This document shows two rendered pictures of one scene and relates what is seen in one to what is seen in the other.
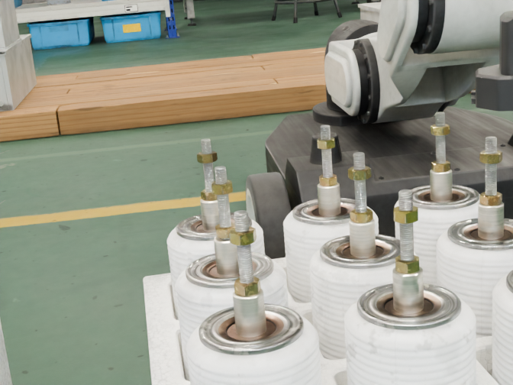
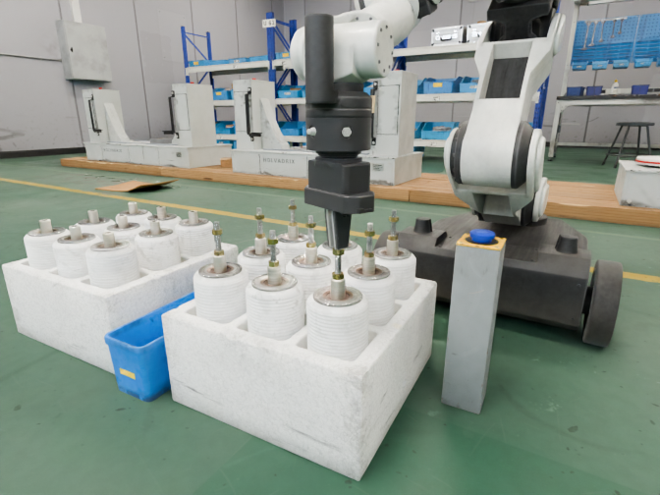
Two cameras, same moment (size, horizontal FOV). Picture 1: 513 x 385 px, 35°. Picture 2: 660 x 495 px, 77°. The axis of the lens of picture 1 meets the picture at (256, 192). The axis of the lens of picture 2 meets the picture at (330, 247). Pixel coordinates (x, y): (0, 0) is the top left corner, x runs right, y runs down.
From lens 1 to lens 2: 0.57 m
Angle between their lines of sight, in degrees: 35
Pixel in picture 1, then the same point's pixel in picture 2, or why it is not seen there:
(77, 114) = (418, 193)
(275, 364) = (205, 283)
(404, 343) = (249, 293)
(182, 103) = not seen: hidden behind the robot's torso
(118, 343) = not seen: hidden behind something
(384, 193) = (435, 253)
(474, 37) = (480, 179)
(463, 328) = (275, 296)
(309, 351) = (224, 284)
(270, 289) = (261, 262)
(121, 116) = (439, 198)
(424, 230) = not seen: hidden behind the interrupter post
